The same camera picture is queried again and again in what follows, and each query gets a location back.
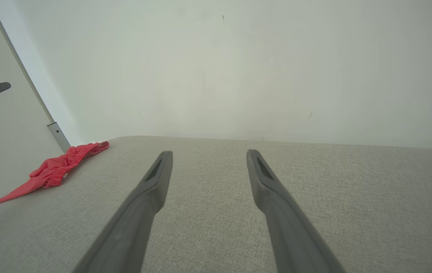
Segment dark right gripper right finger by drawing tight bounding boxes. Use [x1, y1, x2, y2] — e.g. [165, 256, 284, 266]
[246, 149, 346, 273]

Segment grey metal wall rail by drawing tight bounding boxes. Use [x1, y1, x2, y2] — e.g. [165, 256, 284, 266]
[0, 0, 72, 153]

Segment red shorts with white waistband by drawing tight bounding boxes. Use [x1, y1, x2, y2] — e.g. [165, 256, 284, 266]
[0, 141, 110, 215]

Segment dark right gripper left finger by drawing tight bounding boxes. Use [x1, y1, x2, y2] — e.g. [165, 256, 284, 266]
[73, 151, 174, 273]

